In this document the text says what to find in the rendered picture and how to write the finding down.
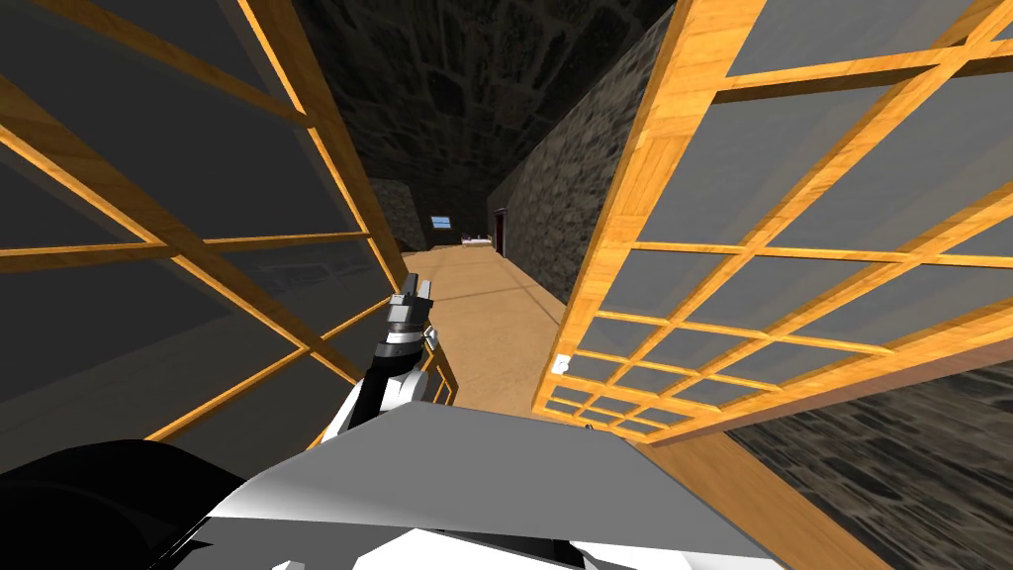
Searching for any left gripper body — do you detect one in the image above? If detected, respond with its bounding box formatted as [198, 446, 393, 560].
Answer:
[385, 294, 434, 337]

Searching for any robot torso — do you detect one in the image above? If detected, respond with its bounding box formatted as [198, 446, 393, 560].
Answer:
[169, 399, 794, 570]

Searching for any wooden glazed door leaf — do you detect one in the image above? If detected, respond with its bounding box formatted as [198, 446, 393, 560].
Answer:
[531, 0, 1013, 447]
[0, 0, 461, 468]

